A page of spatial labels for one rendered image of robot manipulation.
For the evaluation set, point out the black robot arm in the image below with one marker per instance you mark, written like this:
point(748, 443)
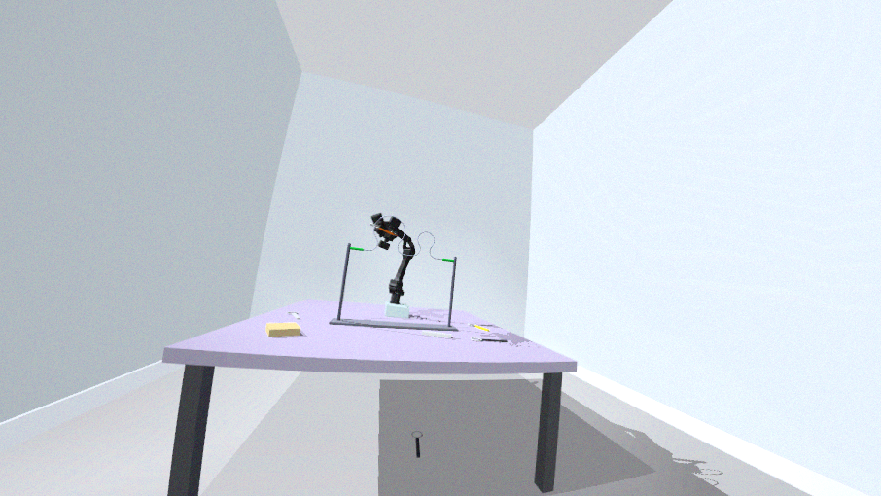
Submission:
point(396, 284)

